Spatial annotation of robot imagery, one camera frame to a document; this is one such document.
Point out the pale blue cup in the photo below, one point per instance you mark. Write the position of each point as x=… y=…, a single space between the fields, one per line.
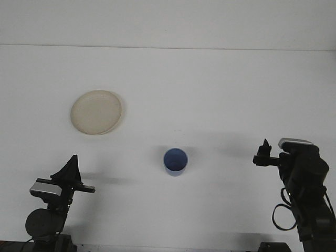
x=175 y=160

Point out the pale round plate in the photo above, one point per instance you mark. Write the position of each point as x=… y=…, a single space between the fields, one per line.
x=97 y=113

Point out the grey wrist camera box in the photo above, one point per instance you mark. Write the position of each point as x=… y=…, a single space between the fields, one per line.
x=295 y=142
x=44 y=189

